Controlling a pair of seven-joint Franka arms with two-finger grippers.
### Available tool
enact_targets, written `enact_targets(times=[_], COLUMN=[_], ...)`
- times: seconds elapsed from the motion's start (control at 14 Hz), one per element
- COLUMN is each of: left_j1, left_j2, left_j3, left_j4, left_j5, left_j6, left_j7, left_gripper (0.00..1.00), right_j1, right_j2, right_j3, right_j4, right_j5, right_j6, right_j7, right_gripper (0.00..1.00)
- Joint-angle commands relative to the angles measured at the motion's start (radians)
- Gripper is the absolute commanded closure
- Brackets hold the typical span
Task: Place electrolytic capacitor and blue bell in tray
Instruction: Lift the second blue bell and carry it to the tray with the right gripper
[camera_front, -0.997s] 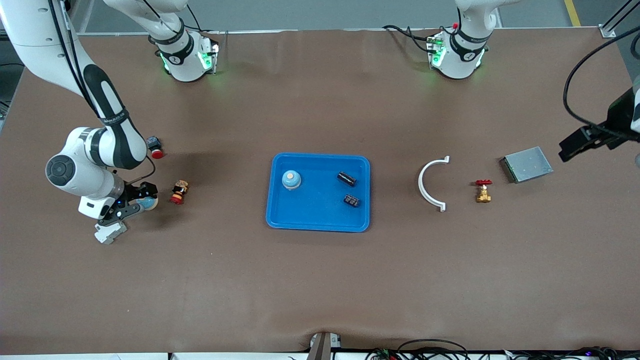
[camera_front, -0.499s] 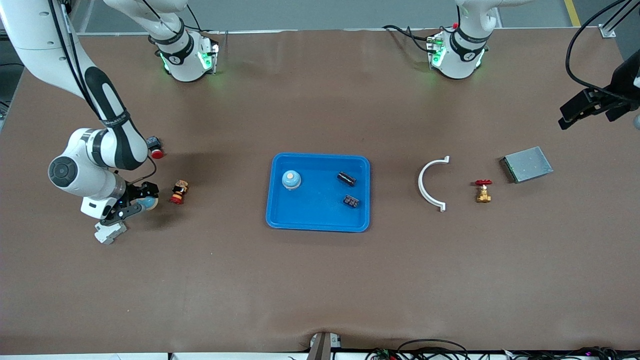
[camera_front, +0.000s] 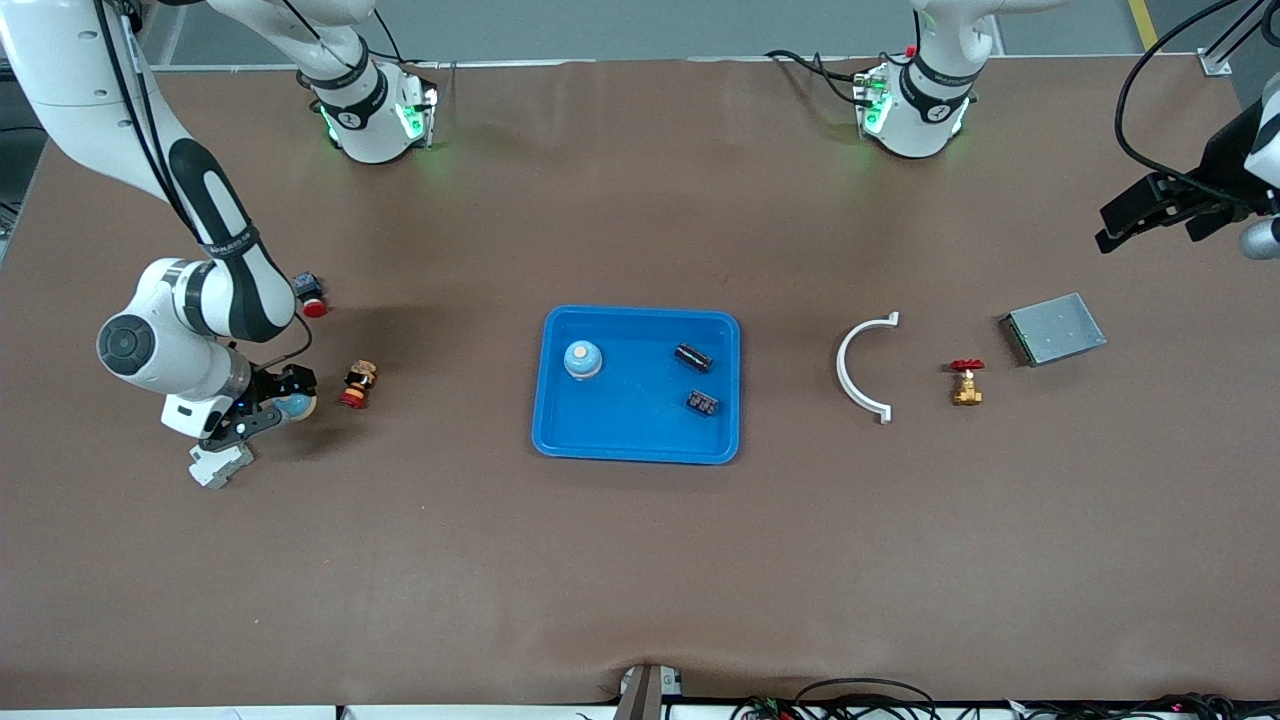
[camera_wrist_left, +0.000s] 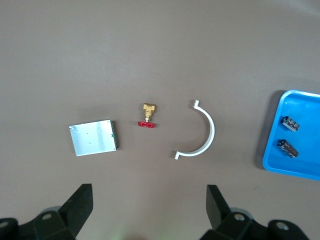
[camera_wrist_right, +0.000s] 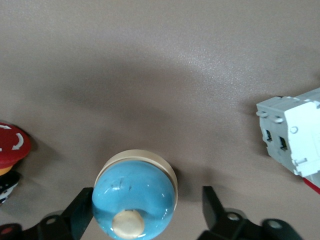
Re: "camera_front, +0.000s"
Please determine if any blue plastic tray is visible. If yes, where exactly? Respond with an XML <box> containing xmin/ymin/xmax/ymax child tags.
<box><xmin>531</xmin><ymin>305</ymin><xmax>742</xmax><ymax>466</ymax></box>

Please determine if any white circuit breaker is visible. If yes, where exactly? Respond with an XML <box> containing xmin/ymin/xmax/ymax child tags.
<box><xmin>188</xmin><ymin>440</ymin><xmax>255</xmax><ymax>490</ymax></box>

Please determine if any silver metal power supply box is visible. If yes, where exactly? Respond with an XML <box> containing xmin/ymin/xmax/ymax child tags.
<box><xmin>998</xmin><ymin>292</ymin><xmax>1109</xmax><ymax>368</ymax></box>

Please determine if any white curved pipe clamp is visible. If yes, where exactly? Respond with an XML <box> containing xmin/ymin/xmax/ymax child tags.
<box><xmin>836</xmin><ymin>311</ymin><xmax>901</xmax><ymax>426</ymax></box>

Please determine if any brown paper table cover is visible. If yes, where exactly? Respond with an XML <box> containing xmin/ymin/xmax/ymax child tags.
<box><xmin>0</xmin><ymin>55</ymin><xmax>1280</xmax><ymax>711</ymax></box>

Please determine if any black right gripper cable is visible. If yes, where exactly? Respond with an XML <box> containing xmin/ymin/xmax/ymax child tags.
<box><xmin>90</xmin><ymin>0</ymin><xmax>316</xmax><ymax>373</ymax></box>

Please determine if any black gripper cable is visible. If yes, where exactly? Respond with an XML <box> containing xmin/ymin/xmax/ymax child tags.
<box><xmin>1115</xmin><ymin>0</ymin><xmax>1280</xmax><ymax>206</ymax></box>
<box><xmin>90</xmin><ymin>0</ymin><xmax>316</xmax><ymax>373</ymax></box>

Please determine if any red yellow push button switch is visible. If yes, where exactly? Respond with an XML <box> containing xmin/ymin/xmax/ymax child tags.
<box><xmin>339</xmin><ymin>360</ymin><xmax>380</xmax><ymax>411</ymax></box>

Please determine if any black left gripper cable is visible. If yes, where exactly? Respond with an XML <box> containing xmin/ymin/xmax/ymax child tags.
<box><xmin>1115</xmin><ymin>0</ymin><xmax>1280</xmax><ymax>206</ymax></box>

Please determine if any aluminium frame profile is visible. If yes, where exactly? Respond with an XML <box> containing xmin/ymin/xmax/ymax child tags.
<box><xmin>1198</xmin><ymin>0</ymin><xmax>1280</xmax><ymax>79</ymax></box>

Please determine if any black right arm base cable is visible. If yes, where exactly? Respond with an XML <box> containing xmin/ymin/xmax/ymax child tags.
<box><xmin>368</xmin><ymin>8</ymin><xmax>456</xmax><ymax>101</ymax></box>

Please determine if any black arm base cable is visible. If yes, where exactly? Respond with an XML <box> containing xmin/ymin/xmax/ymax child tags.
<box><xmin>765</xmin><ymin>48</ymin><xmax>863</xmax><ymax>106</ymax></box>
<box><xmin>368</xmin><ymin>8</ymin><xmax>456</xmax><ymax>101</ymax></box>

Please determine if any black left arm base cable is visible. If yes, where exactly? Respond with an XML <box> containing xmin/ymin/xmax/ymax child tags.
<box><xmin>765</xmin><ymin>48</ymin><xmax>863</xmax><ymax>106</ymax></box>

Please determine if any black cable bundle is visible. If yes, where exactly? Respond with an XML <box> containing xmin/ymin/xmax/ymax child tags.
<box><xmin>728</xmin><ymin>678</ymin><xmax>1280</xmax><ymax>720</ymax></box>

